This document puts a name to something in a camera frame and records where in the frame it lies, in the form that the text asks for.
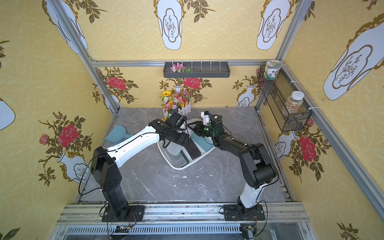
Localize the grey wall shelf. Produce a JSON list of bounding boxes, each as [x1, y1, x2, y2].
[[163, 61, 231, 79]]

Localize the right circuit board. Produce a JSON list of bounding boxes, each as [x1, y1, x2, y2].
[[241, 226, 255, 240]]

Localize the jar with patterned label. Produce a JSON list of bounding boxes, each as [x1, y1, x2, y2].
[[264, 60, 282, 80]]

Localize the circuit board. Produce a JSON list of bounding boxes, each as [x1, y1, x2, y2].
[[115, 225, 131, 234], [241, 226, 255, 240]]

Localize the white storage box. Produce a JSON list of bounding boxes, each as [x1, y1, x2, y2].
[[157, 118, 215, 170]]

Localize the black pencil case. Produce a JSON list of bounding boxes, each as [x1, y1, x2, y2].
[[185, 139, 201, 160]]

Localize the clear plastic pencil case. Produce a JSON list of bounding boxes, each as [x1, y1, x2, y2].
[[166, 142, 183, 156]]

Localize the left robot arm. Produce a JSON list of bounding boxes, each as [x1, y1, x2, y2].
[[91, 112, 189, 221]]

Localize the clear jar white lid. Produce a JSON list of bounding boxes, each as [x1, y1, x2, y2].
[[283, 91, 305, 116]]

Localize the black wire basket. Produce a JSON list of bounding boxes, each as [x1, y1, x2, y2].
[[262, 70, 312, 132]]

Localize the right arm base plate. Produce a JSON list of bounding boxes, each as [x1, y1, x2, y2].
[[224, 204, 266, 221]]

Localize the left circuit board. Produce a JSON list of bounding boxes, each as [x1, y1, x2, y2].
[[115, 225, 131, 234]]

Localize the flower pot with white fence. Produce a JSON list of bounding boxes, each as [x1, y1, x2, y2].
[[160, 90, 192, 120]]

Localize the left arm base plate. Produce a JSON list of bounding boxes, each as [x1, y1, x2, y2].
[[102, 205, 145, 223]]

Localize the teal translucent pencil case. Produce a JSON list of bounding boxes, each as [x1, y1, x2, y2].
[[192, 134, 215, 153]]

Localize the pink flowers on shelf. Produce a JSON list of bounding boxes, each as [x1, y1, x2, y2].
[[170, 63, 192, 73]]

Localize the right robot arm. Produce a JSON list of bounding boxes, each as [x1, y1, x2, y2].
[[188, 112, 279, 211]]

